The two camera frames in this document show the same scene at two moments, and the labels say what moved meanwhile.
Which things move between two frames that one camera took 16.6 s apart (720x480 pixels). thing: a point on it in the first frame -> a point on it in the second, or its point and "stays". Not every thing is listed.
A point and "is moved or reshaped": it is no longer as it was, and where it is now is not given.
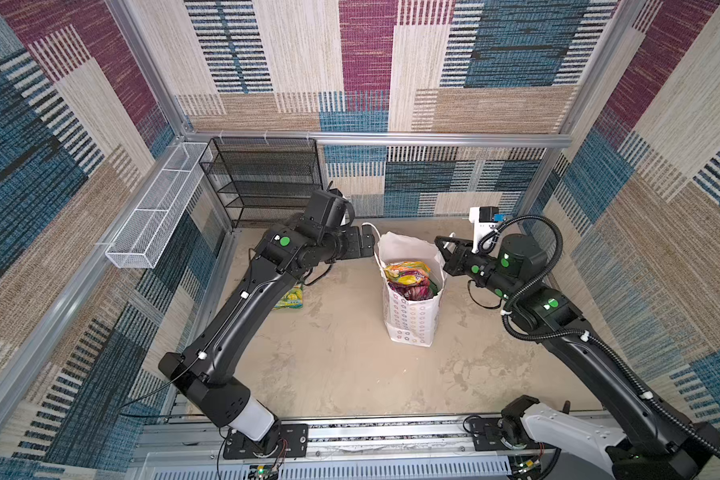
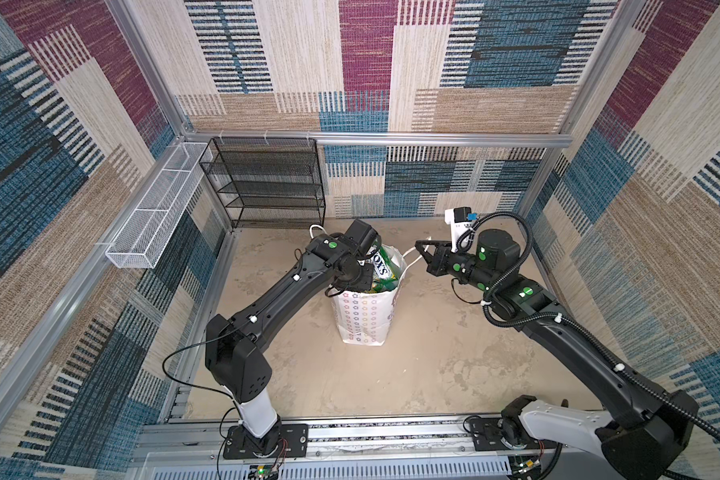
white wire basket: x=141 y=239 stays
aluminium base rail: x=387 y=448 stays
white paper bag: x=414 y=322 -> x=364 y=318
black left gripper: x=367 y=238 -> x=365 y=283
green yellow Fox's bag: x=293 y=298 is moved or reshaped
